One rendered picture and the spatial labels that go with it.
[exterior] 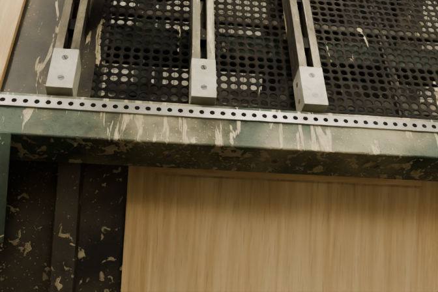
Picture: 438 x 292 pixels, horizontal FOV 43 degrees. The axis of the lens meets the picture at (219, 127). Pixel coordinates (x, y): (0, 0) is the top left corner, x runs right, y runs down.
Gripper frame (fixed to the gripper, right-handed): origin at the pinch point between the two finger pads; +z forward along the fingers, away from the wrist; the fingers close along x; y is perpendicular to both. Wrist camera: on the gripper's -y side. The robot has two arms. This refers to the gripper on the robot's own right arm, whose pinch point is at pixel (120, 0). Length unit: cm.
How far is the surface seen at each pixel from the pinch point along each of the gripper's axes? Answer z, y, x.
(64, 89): -4.2, 9.9, 37.6
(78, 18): -4.9, 9.6, 14.2
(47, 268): 39, 14, 64
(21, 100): -3.3, 18.9, 41.1
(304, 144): -3, -47, 48
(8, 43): 0.4, 26.7, 20.0
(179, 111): -3.3, -17.2, 41.2
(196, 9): -4.9, -21.0, 6.8
